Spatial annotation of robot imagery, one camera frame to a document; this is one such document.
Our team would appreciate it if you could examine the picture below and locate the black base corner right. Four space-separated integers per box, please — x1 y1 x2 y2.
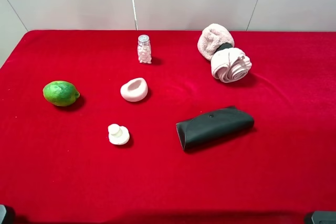
304 211 336 224

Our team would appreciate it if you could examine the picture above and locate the pink egg-shaped foam bowl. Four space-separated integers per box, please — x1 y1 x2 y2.
120 78 148 102

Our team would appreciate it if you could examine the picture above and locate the black glasses case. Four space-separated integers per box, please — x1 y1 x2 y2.
176 106 255 151

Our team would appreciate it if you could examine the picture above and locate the red table cloth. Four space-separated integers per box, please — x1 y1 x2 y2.
1 30 335 223

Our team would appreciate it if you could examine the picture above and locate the pink towel with band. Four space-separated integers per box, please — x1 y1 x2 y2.
197 24 252 83

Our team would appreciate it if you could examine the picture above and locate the black base corner left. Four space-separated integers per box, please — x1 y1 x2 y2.
0 205 15 224

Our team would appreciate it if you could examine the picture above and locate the black base corner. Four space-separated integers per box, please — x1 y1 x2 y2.
0 205 15 224
304 211 336 224

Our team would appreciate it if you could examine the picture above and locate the glass bottle of white pills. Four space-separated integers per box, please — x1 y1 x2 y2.
137 35 152 64

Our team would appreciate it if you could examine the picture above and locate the white mushroom-shaped toy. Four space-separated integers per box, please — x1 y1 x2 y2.
108 124 130 145

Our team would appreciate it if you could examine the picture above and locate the green lime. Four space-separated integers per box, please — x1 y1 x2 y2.
43 81 80 106

